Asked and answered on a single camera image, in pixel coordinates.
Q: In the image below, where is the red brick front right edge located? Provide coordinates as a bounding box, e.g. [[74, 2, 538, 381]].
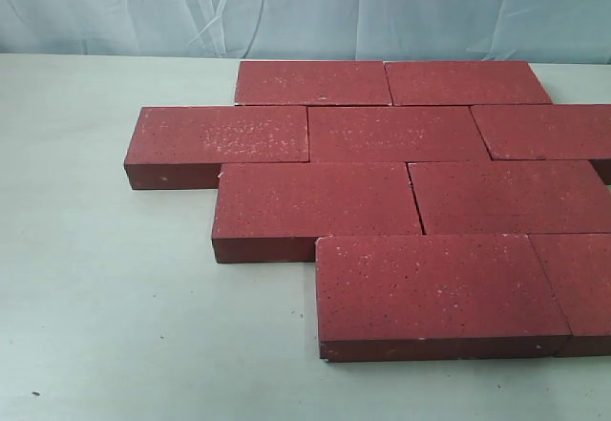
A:
[[530, 234, 610, 357]]

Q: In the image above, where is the large red brick front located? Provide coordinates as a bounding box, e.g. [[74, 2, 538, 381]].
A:
[[316, 234, 572, 362]]

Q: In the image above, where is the red brick edge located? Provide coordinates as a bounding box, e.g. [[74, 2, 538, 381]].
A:
[[470, 104, 611, 185], [530, 234, 610, 357]]

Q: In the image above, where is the white backdrop cloth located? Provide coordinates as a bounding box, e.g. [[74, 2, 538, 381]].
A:
[[1, 0, 610, 64]]

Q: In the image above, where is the red brick under tilted one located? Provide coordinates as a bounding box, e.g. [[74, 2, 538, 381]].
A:
[[235, 60, 392, 106]]

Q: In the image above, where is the red brick far right edge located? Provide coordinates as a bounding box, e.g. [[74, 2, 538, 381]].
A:
[[470, 104, 611, 185]]

